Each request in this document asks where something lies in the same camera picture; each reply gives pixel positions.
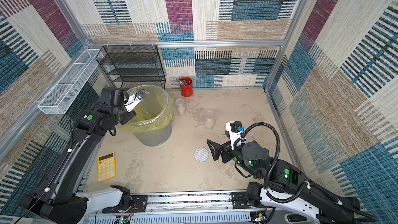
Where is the patterned white jar lid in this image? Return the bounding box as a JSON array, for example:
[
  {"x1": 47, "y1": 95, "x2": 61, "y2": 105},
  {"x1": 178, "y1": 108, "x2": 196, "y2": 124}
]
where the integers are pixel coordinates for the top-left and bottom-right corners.
[{"x1": 194, "y1": 147, "x2": 209, "y2": 162}]

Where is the grey bin with yellow bag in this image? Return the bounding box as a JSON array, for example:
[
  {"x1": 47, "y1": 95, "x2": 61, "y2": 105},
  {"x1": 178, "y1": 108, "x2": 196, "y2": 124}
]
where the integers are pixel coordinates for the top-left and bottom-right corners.
[{"x1": 120, "y1": 85, "x2": 172, "y2": 147}]

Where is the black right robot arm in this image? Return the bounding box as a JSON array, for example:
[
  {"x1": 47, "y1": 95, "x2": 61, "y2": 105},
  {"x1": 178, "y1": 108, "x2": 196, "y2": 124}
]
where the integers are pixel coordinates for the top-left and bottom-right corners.
[{"x1": 206, "y1": 121, "x2": 377, "y2": 224}]

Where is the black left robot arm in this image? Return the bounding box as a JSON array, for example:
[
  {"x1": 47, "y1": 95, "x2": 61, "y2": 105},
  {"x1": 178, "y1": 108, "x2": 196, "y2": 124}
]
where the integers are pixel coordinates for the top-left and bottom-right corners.
[{"x1": 19, "y1": 88, "x2": 146, "y2": 224}]

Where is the medium plastic jar with rice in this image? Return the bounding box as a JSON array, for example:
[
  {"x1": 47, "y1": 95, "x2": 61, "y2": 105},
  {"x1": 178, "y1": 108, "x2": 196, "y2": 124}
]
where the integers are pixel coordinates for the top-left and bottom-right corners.
[{"x1": 204, "y1": 110, "x2": 215, "y2": 130}]

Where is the small plastic jar with rice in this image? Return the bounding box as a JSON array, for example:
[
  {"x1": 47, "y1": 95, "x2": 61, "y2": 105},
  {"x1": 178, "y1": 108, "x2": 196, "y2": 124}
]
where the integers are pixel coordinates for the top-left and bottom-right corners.
[{"x1": 175, "y1": 99, "x2": 186, "y2": 116}]

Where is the yellow calculator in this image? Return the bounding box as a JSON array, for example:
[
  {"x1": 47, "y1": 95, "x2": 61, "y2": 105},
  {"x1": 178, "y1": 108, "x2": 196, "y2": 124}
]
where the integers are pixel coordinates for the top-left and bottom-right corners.
[{"x1": 97, "y1": 152, "x2": 116, "y2": 182}]

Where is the red cup with utensils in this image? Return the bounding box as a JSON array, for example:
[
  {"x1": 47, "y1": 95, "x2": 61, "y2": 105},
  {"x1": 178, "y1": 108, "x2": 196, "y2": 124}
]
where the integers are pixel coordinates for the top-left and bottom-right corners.
[{"x1": 177, "y1": 77, "x2": 193, "y2": 97}]

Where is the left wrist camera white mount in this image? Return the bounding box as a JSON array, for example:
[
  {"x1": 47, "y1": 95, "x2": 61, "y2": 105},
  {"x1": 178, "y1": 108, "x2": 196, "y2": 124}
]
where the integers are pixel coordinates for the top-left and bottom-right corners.
[{"x1": 124, "y1": 89, "x2": 146, "y2": 113}]

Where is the black wire shelf rack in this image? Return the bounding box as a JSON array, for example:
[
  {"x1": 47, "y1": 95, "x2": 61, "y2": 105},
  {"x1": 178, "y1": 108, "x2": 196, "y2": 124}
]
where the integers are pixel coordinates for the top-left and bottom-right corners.
[{"x1": 96, "y1": 45, "x2": 166, "y2": 89}]

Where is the aluminium mounting rail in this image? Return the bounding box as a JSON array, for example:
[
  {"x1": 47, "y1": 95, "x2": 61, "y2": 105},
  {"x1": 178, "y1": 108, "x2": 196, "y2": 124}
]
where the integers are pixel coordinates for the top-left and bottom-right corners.
[{"x1": 52, "y1": 187, "x2": 327, "y2": 224}]

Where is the white mesh wall basket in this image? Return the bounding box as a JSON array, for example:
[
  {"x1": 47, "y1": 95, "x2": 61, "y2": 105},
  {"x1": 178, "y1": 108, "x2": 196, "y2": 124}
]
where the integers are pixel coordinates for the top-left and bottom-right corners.
[{"x1": 38, "y1": 49, "x2": 100, "y2": 115}]

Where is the black device on rail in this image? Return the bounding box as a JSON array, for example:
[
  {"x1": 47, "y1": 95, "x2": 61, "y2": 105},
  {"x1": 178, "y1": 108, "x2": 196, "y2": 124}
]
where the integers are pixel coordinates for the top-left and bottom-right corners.
[{"x1": 284, "y1": 213, "x2": 310, "y2": 224}]

